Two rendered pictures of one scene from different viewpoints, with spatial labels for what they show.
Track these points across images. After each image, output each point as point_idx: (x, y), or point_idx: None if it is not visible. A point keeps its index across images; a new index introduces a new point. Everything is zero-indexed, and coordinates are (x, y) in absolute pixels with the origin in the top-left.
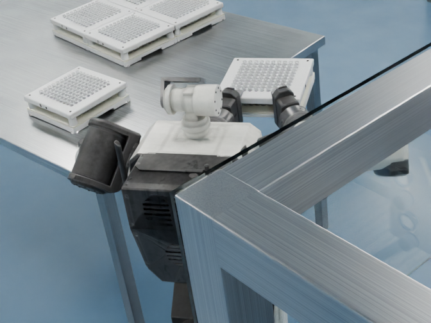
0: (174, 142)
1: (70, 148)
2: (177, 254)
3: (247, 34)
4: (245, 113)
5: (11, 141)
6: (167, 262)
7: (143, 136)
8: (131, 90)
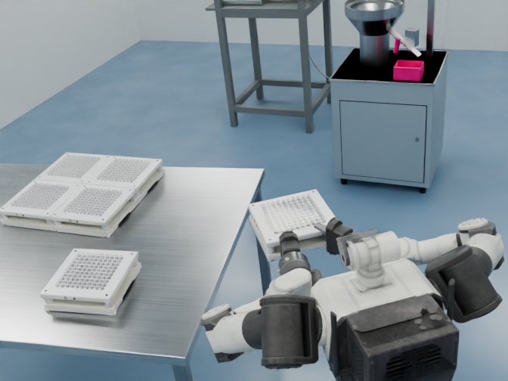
0: (362, 295)
1: (122, 331)
2: None
3: (196, 181)
4: None
5: (51, 344)
6: None
7: (186, 298)
8: None
